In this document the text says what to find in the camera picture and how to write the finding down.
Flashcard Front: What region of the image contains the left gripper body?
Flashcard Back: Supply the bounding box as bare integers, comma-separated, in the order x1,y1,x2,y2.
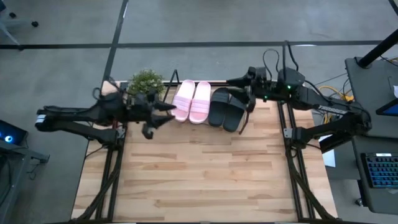
126,90,159,125

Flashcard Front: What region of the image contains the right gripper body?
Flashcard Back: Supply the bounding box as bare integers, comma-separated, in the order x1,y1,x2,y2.
247,66,274,100

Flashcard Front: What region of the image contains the pink rubber slide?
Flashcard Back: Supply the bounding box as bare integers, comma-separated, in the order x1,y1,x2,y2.
188,81,212,124
171,79,197,123

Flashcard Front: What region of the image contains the black rubber slide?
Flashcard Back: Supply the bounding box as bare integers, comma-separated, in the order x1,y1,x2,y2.
221,93,247,133
207,87,231,128

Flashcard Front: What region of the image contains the small green potted plant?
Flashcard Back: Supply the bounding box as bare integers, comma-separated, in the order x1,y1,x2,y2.
127,68,165,98

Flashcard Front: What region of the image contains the black slanted beam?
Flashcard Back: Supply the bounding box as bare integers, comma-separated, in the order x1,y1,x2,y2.
319,133,355,154

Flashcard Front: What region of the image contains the white paper sheet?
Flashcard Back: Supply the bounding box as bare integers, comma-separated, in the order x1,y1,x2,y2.
321,149,337,169

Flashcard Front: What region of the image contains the large grey desk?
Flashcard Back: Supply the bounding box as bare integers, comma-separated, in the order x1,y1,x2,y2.
344,56,398,139

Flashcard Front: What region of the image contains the black slanted pole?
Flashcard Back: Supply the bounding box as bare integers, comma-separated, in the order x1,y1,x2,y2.
356,28,398,68

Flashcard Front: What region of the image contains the dark grey side cart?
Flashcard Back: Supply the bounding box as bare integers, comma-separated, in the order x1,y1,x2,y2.
0,139,50,224

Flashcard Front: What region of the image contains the black computer with blue light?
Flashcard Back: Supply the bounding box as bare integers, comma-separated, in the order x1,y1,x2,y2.
0,119,27,146

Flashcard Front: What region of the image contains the tablet with blue screen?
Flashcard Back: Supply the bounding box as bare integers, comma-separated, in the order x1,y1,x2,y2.
375,98,398,118

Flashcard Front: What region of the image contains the backlit black keyboard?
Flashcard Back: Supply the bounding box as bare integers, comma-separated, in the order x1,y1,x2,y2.
360,152,398,189

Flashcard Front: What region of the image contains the grey office chair base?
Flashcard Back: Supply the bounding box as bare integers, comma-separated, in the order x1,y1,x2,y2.
0,0,40,50

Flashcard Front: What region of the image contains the grey keyboard desk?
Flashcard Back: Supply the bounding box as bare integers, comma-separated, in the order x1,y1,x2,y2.
351,135,398,216

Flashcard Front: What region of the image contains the black aluminium rig frame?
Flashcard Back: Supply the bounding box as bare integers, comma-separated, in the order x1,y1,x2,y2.
70,81,340,224

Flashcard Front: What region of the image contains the wooden shelf with black frame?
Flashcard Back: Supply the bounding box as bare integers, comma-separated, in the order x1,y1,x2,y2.
164,68,252,135

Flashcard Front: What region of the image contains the yellow cable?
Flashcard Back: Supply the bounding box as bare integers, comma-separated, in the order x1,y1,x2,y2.
317,85,355,125

